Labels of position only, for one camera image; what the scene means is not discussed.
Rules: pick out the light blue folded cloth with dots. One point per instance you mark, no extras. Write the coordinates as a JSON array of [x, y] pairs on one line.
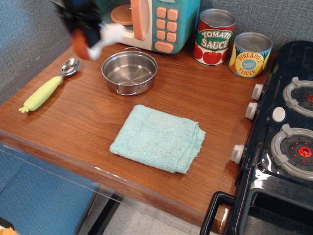
[[159, 139]]

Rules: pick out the pineapple slices can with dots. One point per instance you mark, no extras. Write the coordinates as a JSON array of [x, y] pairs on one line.
[[251, 51]]

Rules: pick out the black toy stove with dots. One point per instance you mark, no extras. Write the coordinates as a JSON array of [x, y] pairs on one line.
[[274, 184]]

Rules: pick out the orange plush toy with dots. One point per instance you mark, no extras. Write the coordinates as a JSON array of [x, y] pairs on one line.
[[8, 231]]

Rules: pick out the silver metal pot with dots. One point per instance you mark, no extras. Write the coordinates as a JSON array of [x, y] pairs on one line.
[[130, 72]]

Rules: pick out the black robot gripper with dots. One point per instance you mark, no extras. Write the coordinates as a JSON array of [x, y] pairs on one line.
[[81, 14]]

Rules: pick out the tomato sauce can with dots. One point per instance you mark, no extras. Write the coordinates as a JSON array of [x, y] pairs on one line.
[[215, 31]]

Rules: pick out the plush brown white mushroom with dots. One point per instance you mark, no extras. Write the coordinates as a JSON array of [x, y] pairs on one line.
[[109, 34]]

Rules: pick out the teal toy microwave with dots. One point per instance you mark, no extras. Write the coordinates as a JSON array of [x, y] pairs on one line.
[[162, 26]]

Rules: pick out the yellow handled metal spoon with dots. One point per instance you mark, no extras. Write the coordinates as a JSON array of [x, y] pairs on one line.
[[41, 95]]

